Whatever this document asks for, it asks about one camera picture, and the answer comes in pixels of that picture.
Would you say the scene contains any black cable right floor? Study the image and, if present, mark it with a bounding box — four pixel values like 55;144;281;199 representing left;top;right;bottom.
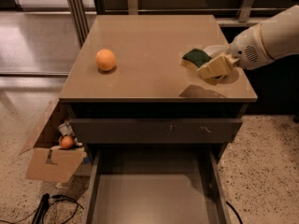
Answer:
225;200;244;224

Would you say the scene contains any open grey middle drawer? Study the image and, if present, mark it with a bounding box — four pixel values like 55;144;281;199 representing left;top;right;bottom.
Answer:
82;149;231;224

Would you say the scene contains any black cable on floor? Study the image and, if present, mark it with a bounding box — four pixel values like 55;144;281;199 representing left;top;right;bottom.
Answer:
0;194;85;224

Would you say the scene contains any small orange in box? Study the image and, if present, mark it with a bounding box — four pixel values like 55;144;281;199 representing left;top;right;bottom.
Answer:
60;136;75;149

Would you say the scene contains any crumpled wrapper in box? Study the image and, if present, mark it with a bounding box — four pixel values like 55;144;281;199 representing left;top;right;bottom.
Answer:
58;121;74;137

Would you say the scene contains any open cardboard box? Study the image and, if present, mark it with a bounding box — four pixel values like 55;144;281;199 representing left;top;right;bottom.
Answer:
20;99;87;183

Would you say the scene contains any grey drawer cabinet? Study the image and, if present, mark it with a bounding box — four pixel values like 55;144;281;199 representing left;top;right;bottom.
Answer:
58;14;259;163

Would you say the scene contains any grey top drawer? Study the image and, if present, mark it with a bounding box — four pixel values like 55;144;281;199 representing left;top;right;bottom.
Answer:
70;119;242;145

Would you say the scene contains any green and yellow sponge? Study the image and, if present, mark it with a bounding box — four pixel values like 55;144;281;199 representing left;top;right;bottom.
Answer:
179;49;224;85

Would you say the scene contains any orange fruit on cabinet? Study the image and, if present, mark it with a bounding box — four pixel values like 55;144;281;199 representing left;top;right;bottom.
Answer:
95;49;116;72

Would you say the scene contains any white ceramic bowl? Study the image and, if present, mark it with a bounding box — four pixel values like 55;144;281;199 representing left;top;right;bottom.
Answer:
203;44;241;79

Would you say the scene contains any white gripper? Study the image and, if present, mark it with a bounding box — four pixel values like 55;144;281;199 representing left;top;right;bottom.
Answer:
197;25;274;79

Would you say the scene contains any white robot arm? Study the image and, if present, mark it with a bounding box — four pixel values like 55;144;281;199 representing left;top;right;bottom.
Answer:
197;5;299;79

